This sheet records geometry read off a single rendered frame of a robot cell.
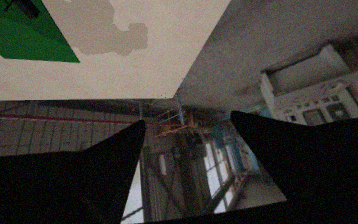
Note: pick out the green circuit board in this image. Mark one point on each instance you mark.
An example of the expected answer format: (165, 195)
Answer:
(32, 39)

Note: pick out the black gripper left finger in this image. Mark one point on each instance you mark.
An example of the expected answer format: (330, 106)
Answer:
(100, 176)

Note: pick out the black cable with plug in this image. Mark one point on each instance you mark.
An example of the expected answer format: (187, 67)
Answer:
(26, 6)

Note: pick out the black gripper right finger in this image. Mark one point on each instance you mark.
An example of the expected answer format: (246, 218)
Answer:
(294, 155)

